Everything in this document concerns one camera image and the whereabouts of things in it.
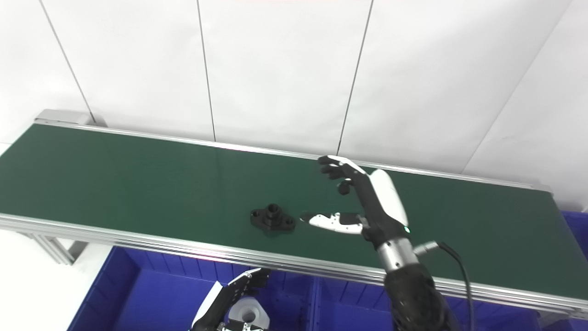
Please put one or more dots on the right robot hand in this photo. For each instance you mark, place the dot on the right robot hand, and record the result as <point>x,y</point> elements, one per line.
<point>372,207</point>

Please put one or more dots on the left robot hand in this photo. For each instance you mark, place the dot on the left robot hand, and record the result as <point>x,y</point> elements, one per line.
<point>225,294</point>

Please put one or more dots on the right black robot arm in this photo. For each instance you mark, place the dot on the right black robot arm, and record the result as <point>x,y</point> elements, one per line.
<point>413,285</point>

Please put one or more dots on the white plastic part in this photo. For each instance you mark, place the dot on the white plastic part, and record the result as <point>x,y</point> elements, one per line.
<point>248,315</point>

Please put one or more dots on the blue plastic bin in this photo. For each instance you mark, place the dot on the blue plastic bin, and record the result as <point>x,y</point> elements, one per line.
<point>574,239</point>
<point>413,312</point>
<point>193,299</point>

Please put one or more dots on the black flanged metal part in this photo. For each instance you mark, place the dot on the black flanged metal part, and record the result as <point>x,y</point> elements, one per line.
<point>272,219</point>

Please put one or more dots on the green conveyor belt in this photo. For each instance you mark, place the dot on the green conveyor belt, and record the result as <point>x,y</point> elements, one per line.
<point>275,202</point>

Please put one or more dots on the aluminium conveyor leg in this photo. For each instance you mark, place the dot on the aluminium conveyor leg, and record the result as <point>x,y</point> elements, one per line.
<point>53,246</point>

